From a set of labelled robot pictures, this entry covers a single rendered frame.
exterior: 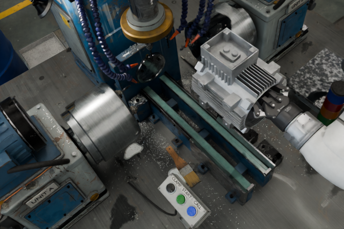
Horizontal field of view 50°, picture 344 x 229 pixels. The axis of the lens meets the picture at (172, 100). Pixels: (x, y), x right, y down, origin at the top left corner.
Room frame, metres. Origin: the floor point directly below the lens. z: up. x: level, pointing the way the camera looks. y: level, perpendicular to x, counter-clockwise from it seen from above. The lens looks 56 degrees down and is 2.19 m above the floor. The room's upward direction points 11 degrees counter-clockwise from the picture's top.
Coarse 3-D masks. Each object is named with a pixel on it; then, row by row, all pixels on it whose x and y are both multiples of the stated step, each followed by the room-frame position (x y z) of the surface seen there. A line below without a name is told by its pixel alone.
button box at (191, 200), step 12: (168, 180) 0.46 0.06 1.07; (180, 180) 0.45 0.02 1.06; (168, 192) 0.42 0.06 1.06; (180, 192) 0.41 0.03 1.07; (192, 192) 0.41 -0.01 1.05; (180, 204) 0.38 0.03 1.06; (192, 204) 0.37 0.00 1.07; (204, 204) 0.37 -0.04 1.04; (192, 216) 0.33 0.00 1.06; (204, 216) 0.33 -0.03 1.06
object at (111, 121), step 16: (96, 96) 0.78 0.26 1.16; (112, 96) 0.76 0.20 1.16; (64, 112) 0.75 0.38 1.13; (80, 112) 0.72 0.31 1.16; (96, 112) 0.71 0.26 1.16; (112, 112) 0.71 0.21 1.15; (128, 112) 0.71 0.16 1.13; (80, 128) 0.67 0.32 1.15; (96, 128) 0.66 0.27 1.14; (112, 128) 0.66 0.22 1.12; (128, 128) 0.67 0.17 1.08; (80, 144) 0.65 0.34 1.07; (96, 144) 0.62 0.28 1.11; (112, 144) 0.63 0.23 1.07; (96, 160) 0.59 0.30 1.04
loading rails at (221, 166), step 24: (144, 96) 0.93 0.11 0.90; (168, 96) 0.95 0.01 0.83; (192, 96) 0.86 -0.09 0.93; (168, 120) 0.79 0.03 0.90; (192, 120) 0.82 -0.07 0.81; (216, 120) 0.73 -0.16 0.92; (192, 144) 0.65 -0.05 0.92; (240, 144) 0.61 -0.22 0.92; (216, 168) 0.53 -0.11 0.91; (240, 168) 0.55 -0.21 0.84; (264, 168) 0.50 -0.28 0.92; (240, 192) 0.43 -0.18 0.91
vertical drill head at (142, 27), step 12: (132, 0) 0.90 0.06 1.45; (144, 0) 0.89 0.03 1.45; (156, 0) 0.92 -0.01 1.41; (132, 12) 0.91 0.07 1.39; (144, 12) 0.89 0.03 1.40; (156, 12) 0.91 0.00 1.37; (168, 12) 0.94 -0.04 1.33; (120, 24) 0.93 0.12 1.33; (132, 24) 0.90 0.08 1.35; (144, 24) 0.88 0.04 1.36; (156, 24) 0.88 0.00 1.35; (168, 24) 0.88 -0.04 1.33; (132, 36) 0.86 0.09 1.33; (144, 36) 0.85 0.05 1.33; (156, 36) 0.85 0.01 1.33; (168, 36) 0.90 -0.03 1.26
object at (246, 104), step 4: (196, 64) 0.66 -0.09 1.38; (200, 64) 0.65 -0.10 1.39; (204, 64) 0.65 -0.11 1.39; (196, 68) 0.65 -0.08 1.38; (200, 68) 0.64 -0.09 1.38; (204, 68) 0.64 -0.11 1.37; (200, 72) 0.64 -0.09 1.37; (276, 76) 0.56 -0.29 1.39; (280, 76) 0.56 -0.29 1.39; (284, 76) 0.56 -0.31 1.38; (276, 80) 0.55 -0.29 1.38; (280, 80) 0.55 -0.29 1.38; (244, 100) 0.50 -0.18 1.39; (248, 100) 0.50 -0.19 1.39; (244, 104) 0.50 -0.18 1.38; (248, 104) 0.49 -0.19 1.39; (252, 104) 0.49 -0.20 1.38; (244, 108) 0.49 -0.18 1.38; (248, 108) 0.49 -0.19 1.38; (244, 128) 0.49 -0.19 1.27; (248, 128) 0.49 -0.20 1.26; (244, 132) 0.48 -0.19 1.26
